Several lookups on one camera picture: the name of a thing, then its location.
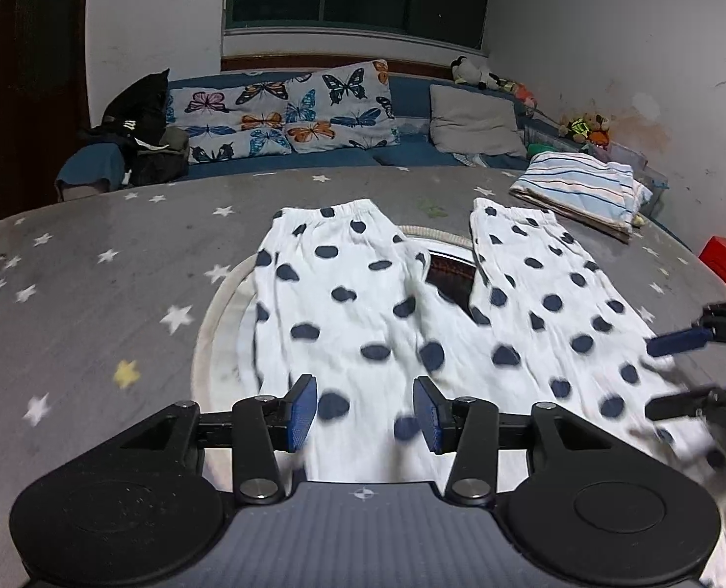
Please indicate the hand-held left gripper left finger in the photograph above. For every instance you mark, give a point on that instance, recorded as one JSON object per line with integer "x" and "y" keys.
{"x": 300, "y": 410}

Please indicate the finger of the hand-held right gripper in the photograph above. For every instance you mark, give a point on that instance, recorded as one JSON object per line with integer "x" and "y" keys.
{"x": 675, "y": 342}
{"x": 675, "y": 407}

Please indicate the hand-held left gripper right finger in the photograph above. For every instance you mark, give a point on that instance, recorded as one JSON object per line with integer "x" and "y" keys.
{"x": 429, "y": 413}

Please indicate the white dark-dotted pants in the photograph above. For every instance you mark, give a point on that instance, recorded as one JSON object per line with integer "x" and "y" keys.
{"x": 363, "y": 294}

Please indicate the striped folded clothes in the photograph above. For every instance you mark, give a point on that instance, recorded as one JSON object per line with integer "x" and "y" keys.
{"x": 583, "y": 187}

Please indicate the black clothes pile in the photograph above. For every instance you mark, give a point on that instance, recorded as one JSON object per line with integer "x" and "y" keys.
{"x": 139, "y": 116}

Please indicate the clear plastic storage box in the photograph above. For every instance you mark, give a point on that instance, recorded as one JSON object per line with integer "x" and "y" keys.
{"x": 641, "y": 162}

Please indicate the grey star-print tablecloth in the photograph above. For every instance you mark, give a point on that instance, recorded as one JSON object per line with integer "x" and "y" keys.
{"x": 124, "y": 294}

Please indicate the orange green plush toy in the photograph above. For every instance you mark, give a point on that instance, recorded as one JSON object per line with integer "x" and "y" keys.
{"x": 583, "y": 127}

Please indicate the green cloth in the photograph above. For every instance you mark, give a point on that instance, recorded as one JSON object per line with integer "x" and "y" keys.
{"x": 543, "y": 149}

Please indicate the butterfly print pillow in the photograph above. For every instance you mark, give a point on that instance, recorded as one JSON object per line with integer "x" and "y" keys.
{"x": 289, "y": 113}

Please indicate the grey pillow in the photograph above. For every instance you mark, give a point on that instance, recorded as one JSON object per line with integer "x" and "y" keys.
{"x": 476, "y": 119}

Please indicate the blue sofa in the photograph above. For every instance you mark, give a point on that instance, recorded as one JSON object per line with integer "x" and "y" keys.
{"x": 412, "y": 98}

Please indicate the black and white plush toy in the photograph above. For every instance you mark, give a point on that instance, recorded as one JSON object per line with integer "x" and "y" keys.
{"x": 470, "y": 72}

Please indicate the dark brown door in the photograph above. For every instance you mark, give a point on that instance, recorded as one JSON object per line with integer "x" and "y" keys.
{"x": 29, "y": 73}

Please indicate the brown wooden rail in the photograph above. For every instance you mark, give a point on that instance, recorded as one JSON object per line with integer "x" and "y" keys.
{"x": 277, "y": 62}

